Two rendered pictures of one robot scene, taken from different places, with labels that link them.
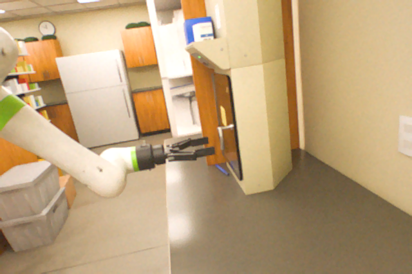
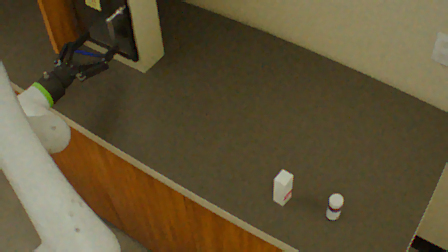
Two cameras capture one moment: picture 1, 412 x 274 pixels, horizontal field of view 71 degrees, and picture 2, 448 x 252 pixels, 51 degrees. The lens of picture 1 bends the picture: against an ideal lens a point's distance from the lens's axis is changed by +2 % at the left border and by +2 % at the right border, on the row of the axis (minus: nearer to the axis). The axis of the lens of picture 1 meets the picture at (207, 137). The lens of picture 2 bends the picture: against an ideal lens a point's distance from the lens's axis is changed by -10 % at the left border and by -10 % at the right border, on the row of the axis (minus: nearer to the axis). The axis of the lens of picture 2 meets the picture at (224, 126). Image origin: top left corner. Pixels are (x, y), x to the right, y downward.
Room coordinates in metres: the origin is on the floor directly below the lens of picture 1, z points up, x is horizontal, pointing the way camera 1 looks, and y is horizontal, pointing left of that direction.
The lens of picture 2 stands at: (-0.12, 0.62, 2.17)
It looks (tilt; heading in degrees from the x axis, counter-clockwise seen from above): 50 degrees down; 315
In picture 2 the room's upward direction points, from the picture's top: 5 degrees counter-clockwise
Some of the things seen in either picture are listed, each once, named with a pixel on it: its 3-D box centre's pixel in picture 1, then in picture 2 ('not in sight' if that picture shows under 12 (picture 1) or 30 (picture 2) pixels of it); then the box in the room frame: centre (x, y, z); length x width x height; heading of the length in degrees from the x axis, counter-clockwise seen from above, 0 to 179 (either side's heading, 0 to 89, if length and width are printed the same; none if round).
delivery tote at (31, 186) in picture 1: (28, 188); not in sight; (2.58, 1.76, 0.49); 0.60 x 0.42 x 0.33; 7
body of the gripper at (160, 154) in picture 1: (167, 153); (66, 72); (1.00, 0.16, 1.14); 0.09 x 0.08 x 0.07; 97
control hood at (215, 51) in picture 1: (204, 56); not in sight; (1.12, -0.03, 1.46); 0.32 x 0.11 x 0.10; 7
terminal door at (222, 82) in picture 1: (226, 123); (97, 5); (1.13, -0.08, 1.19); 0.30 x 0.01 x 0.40; 6
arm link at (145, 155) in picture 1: (146, 155); (49, 87); (0.99, 0.23, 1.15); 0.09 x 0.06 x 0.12; 7
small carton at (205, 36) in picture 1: (203, 33); not in sight; (1.08, -0.04, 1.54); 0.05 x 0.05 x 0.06; 24
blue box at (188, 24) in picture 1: (197, 31); not in sight; (1.19, -0.03, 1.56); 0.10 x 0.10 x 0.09; 7
